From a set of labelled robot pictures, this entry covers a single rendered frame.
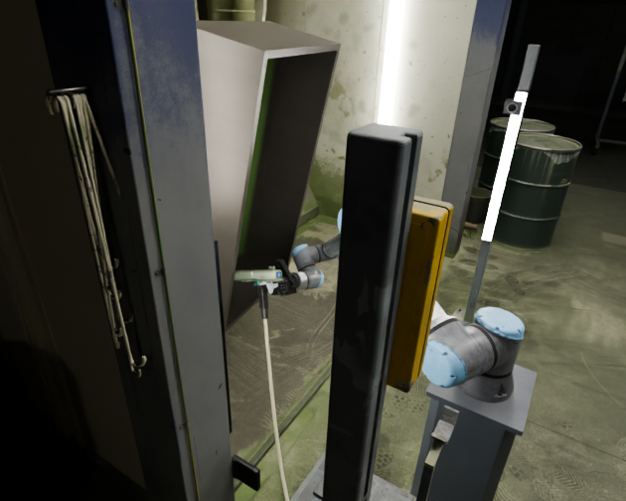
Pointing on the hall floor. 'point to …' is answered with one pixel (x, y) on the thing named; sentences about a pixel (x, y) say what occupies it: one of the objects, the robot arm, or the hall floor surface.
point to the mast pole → (486, 241)
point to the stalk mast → (367, 298)
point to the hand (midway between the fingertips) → (259, 281)
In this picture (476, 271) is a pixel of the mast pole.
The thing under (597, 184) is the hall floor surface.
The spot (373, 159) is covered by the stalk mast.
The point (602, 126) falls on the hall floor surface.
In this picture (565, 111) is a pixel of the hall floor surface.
